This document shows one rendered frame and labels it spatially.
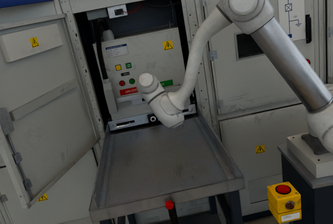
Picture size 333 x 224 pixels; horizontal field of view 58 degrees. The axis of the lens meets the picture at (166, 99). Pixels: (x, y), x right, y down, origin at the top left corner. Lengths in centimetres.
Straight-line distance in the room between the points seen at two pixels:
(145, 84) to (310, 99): 66
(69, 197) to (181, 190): 100
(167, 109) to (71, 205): 104
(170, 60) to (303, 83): 85
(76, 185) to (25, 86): 80
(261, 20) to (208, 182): 64
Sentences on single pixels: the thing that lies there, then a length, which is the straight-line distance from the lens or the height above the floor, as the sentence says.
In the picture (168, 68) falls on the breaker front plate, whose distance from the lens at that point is 177.
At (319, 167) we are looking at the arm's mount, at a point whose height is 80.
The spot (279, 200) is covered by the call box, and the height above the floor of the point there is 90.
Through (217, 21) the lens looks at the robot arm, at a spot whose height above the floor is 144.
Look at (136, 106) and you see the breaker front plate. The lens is 182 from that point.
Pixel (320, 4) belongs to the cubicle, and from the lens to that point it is 199.
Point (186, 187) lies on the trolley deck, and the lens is 124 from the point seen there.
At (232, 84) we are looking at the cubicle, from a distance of 181.
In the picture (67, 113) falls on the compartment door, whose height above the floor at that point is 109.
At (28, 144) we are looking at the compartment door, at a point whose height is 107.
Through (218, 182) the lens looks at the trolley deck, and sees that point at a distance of 125.
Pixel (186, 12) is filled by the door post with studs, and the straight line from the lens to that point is 171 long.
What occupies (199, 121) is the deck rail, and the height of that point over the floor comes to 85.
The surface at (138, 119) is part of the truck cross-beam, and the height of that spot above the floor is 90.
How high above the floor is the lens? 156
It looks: 18 degrees down
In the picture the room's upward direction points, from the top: 11 degrees counter-clockwise
